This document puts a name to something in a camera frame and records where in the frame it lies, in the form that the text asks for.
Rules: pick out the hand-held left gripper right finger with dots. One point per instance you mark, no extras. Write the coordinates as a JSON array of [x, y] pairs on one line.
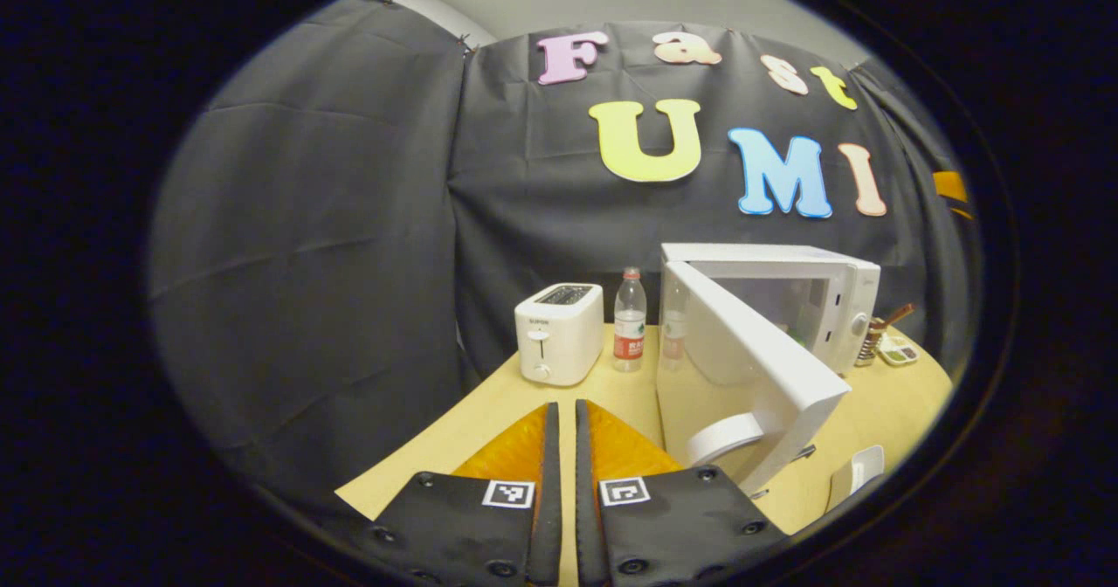
[[587, 526]]

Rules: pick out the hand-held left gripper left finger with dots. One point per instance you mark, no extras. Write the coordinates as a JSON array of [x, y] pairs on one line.
[[548, 526]]

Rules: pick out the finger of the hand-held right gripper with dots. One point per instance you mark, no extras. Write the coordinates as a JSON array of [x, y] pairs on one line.
[[950, 187]]

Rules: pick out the white microwave oven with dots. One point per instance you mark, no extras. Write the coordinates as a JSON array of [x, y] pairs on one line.
[[769, 377]]

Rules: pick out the white divided bean plate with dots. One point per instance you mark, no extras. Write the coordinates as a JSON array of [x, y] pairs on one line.
[[900, 353]]

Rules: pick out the metal utensil holder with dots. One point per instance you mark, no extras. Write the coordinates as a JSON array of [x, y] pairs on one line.
[[870, 347]]

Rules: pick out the white toaster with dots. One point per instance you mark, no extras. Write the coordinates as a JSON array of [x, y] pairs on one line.
[[559, 342]]

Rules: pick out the clear water bottle red label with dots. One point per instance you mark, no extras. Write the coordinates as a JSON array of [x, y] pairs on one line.
[[630, 325]]

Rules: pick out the small white dish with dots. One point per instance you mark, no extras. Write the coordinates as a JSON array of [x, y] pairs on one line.
[[860, 473]]

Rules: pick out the black backdrop cloth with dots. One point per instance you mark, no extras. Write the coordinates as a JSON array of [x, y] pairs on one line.
[[332, 246]]

